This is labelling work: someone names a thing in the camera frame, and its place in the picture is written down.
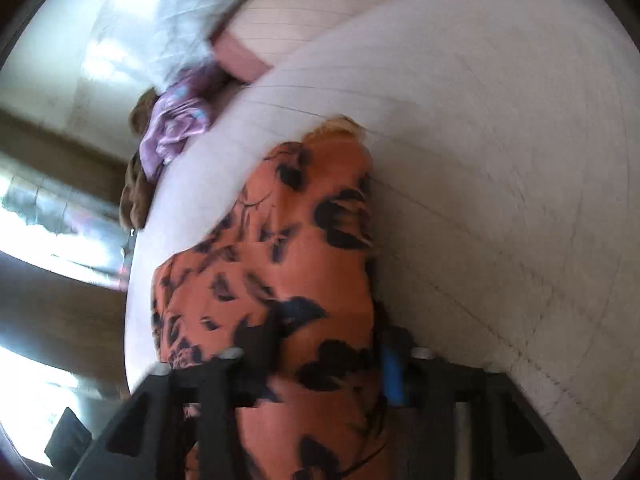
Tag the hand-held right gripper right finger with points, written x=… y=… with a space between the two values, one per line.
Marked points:
x=392 y=375

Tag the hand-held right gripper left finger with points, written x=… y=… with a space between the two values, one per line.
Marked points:
x=220 y=385

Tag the orange black-patterned garment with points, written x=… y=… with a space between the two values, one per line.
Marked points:
x=310 y=240

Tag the black object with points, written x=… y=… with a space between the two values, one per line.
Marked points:
x=67 y=435

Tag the brown cloth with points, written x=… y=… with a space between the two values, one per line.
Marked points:
x=135 y=200

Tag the window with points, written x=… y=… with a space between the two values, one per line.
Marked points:
x=30 y=225

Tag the white fleece blanket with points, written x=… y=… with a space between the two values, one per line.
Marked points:
x=500 y=135

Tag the purple cloth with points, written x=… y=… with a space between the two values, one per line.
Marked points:
x=170 y=125

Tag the pink bed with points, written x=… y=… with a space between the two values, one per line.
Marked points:
x=320 y=0

